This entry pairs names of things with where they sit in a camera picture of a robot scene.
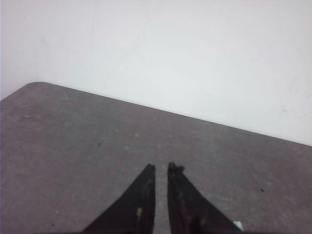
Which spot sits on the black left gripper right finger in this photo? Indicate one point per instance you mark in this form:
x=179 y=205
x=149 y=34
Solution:
x=189 y=211

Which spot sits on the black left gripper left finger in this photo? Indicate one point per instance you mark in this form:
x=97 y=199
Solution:
x=133 y=212

